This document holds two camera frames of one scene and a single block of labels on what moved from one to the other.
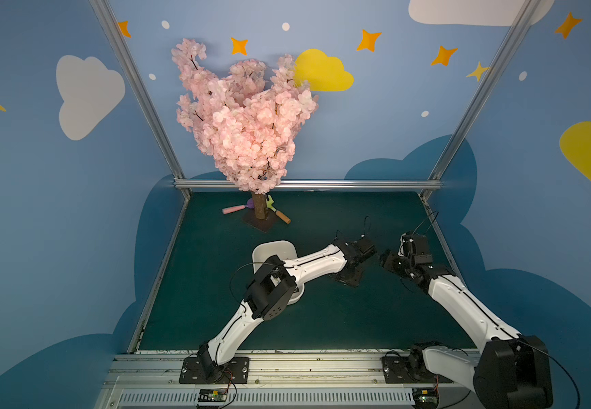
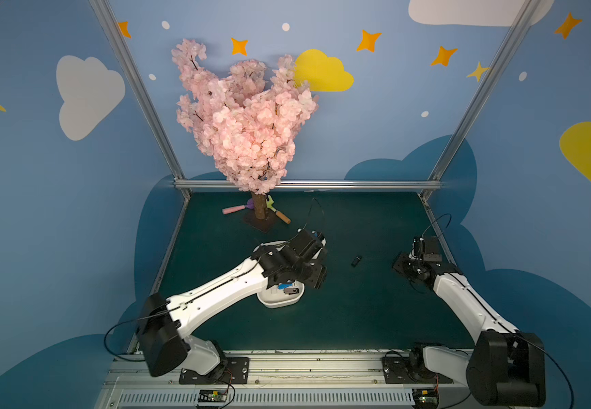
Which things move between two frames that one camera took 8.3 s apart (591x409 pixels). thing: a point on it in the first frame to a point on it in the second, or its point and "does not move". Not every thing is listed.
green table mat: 202,283 does not move
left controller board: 213,396 does not move
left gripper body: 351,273 to 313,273
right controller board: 426,398 does not move
